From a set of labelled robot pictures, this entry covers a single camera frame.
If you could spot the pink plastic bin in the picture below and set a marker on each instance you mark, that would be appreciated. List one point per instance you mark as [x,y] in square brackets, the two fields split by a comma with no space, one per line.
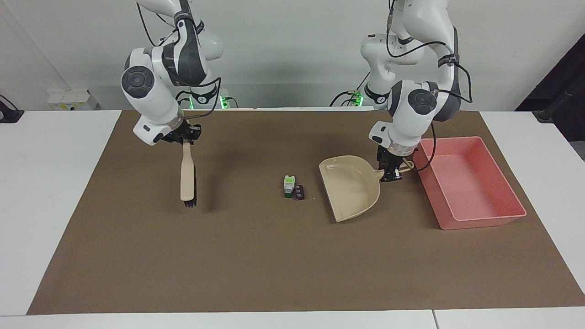
[470,183]

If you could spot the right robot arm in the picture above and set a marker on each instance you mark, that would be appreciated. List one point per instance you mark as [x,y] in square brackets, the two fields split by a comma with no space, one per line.
[155,98]

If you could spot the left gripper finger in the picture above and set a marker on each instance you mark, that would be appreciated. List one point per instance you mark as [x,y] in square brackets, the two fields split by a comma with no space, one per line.
[386,174]
[399,173]

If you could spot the beige plastic dustpan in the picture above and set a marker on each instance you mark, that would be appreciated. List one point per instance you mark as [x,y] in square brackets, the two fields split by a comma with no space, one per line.
[349,192]

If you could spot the white wall box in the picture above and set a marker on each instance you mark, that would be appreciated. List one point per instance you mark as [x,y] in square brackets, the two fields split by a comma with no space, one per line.
[71,99]

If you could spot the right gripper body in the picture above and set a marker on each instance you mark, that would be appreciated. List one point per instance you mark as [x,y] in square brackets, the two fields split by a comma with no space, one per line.
[176,135]

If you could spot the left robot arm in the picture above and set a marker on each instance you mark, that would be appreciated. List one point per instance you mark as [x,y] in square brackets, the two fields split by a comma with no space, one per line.
[411,119]

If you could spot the beige brush with black bristles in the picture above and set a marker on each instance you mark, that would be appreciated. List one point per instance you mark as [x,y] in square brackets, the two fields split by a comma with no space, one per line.
[187,178]

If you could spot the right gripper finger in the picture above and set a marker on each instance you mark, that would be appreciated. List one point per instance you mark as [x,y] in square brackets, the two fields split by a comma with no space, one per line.
[195,129]
[191,138]

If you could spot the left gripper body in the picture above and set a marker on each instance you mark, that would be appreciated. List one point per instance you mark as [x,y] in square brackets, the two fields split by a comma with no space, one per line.
[388,157]

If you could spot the dark brown electronic part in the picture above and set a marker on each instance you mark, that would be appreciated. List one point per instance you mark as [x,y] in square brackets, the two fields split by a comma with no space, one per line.
[300,192]

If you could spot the white and green electronic part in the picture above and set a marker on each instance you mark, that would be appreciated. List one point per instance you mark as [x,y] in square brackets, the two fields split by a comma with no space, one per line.
[289,183]

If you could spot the black stand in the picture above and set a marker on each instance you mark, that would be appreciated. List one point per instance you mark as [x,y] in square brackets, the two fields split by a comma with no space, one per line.
[560,87]
[10,114]

